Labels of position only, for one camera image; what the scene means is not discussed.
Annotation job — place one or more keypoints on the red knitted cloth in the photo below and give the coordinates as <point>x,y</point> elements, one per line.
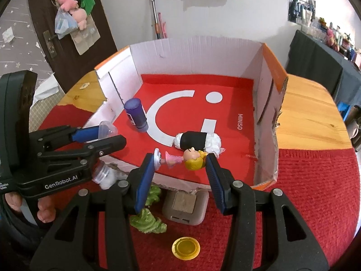
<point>72,243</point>

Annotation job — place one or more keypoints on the wall mirror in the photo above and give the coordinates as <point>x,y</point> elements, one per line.
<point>301,12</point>

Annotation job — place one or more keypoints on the green plush broccoli far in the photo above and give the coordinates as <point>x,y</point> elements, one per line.
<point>153,195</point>

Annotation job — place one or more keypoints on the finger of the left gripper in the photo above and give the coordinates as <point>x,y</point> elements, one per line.
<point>54,138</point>
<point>91,151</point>

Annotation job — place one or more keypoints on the brown paper bag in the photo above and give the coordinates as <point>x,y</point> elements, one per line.
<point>85,39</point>

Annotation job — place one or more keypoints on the pink stick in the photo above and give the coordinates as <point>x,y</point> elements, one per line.
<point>162,26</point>

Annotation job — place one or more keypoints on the small blonde doll figure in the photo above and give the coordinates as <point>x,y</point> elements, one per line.
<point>192,159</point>

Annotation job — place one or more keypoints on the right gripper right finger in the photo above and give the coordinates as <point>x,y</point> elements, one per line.
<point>287,241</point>

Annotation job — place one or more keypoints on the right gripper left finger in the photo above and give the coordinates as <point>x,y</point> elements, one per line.
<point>72,243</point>

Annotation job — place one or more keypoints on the green plush broccoli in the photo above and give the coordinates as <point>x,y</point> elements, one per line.
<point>146,223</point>
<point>153,195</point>

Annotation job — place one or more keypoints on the white fluffy star clip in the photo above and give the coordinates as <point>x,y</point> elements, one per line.
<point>106,175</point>

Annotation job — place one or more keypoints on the clear plastic bag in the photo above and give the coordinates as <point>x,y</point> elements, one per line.
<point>64,24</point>

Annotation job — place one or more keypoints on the purple bottle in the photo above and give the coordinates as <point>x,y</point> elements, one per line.
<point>136,114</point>

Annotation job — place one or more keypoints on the grey square power bank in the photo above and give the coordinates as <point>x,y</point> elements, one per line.
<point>186,208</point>

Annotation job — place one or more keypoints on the small beige sticker tag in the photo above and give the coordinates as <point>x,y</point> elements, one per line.
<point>84,85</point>

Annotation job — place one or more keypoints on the black white sushi plush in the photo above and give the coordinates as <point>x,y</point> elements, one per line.
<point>207,142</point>

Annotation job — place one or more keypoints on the green plush toy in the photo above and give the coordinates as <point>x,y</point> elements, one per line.
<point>87,5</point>

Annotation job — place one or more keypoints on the orange white cardboard box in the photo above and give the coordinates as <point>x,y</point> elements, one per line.
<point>231,87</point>

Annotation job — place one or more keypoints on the green plush broccoli near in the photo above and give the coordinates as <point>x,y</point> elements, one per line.
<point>146,223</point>

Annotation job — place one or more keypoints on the pink plush toy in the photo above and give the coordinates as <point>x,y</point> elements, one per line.
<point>72,8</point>

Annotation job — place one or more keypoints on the door handle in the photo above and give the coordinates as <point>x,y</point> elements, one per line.
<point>49,38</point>

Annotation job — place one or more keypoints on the dark brown door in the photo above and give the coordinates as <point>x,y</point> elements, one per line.
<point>68,66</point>

